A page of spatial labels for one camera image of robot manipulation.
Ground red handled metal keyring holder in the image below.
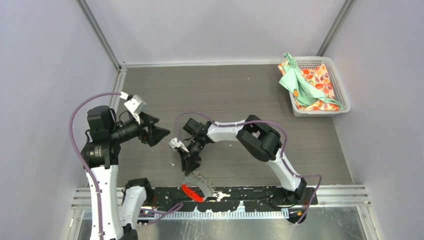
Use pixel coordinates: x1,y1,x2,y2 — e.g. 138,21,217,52
181,172,217,203

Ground white plastic basket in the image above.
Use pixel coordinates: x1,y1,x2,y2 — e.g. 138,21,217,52
289,56,351,117

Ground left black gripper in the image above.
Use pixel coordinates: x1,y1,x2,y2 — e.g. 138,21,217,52
109,110,170,146

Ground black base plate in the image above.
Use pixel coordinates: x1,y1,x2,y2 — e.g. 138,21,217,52
142,186,318,213

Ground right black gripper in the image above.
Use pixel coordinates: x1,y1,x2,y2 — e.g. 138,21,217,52
177,136,205,177

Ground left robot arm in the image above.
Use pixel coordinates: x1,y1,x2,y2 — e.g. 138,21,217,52
81,105,170,240

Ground aluminium rail frame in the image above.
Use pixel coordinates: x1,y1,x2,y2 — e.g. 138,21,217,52
70,185,372,210

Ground green cloth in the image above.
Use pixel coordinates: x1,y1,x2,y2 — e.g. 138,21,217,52
278,52,345,109

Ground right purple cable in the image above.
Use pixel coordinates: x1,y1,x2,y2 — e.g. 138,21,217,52
173,111,323,226

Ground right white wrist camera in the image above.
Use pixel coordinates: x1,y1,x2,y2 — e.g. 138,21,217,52
169,137,189,153

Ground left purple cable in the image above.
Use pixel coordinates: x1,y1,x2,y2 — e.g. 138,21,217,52
68,92,184,240

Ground white slotted cable duct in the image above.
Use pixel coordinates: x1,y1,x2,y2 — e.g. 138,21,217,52
82,208,290,220

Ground purple cable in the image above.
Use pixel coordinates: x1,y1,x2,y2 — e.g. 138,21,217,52
173,111,323,226
68,92,184,240

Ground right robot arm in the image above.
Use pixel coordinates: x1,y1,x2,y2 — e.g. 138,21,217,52
169,114,307,205

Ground orange patterned cloth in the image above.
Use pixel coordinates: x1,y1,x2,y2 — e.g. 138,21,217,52
277,57,339,112

